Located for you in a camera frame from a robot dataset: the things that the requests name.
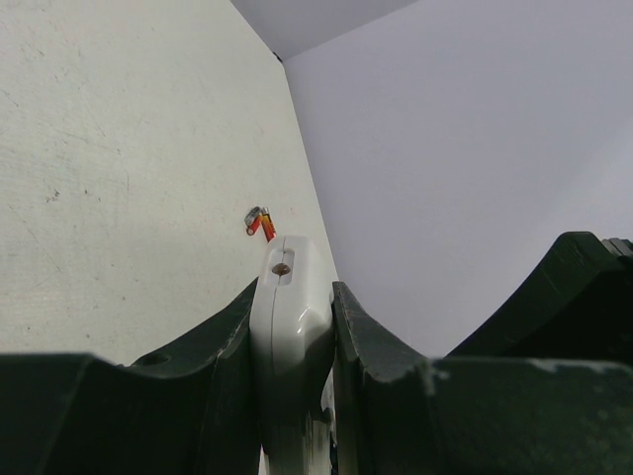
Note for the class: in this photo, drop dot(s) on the red battery right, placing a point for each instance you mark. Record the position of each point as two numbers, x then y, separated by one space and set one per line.
267 224

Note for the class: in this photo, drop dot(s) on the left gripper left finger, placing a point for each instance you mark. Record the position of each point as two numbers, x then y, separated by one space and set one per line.
187 407

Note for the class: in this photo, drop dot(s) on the white remote being loaded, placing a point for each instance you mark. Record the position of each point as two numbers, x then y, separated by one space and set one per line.
292 342

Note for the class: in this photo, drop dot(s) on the red battery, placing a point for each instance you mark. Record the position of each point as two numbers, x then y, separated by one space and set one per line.
267 224
253 220

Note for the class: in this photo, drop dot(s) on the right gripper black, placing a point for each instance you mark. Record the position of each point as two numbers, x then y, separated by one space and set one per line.
575 304

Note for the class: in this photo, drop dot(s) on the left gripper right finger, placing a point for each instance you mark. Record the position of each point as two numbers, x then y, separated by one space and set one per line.
398 412

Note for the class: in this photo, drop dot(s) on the red battery left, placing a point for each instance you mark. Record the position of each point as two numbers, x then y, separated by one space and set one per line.
253 220

